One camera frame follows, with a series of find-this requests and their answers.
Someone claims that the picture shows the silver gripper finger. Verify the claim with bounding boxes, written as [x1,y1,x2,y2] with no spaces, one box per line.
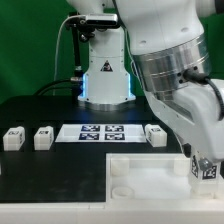
[198,157,213,171]

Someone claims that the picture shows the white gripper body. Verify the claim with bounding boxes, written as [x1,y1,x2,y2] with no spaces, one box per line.
[145,82,224,163]

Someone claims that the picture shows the white square table top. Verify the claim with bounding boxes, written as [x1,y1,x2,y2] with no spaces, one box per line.
[106,154,224,201]

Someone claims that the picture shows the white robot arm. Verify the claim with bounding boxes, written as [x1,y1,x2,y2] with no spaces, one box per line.
[67,0,224,171]

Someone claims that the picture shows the white marker tag sheet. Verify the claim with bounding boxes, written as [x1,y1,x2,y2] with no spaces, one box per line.
[56,124,146,143]

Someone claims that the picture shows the white front rail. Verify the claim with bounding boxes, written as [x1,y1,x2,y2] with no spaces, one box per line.
[0,200,224,224]

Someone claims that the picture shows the black cables at base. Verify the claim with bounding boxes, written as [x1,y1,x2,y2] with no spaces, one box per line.
[33,77,84,98]

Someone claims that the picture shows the black camera on stand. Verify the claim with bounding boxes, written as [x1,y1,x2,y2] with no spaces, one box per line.
[66,13,120,43]

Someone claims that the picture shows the white cable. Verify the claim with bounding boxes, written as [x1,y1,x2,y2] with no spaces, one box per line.
[52,14,84,96]

